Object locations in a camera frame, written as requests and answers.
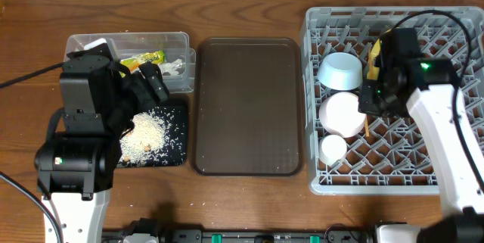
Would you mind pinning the clear plastic bin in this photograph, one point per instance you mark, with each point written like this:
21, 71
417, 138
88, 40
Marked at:
174, 44

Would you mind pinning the yellow plate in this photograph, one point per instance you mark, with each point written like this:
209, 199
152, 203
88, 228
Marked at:
374, 69

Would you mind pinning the green snack wrapper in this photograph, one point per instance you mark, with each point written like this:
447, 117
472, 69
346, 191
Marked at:
134, 62

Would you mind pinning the white small bowl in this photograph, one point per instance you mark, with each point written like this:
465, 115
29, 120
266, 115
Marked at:
339, 115

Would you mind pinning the grey dishwasher rack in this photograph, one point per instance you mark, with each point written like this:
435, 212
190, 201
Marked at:
393, 160

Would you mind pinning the black waste tray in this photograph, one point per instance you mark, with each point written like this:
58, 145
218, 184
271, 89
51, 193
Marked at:
174, 137

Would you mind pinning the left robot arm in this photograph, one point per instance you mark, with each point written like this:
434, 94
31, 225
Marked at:
75, 165

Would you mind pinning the white napkin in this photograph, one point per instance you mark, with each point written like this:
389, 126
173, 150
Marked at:
173, 68

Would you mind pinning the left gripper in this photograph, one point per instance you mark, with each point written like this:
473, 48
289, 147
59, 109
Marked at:
137, 85

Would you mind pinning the spilled rice food waste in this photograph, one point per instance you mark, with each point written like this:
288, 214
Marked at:
145, 137

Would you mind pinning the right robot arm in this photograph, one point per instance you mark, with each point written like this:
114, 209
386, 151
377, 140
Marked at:
436, 105

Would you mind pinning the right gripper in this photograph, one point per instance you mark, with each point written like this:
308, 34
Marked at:
370, 99

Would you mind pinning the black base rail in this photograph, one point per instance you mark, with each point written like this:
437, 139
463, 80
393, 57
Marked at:
148, 230

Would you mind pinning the light blue bowl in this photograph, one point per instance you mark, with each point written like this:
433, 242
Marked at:
340, 71

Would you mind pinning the brown serving tray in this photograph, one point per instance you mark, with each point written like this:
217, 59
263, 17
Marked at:
248, 108

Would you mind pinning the wooden chopstick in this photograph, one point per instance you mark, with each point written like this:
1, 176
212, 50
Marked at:
367, 131

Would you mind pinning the white cup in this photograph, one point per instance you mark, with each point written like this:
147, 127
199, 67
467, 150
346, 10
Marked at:
332, 148

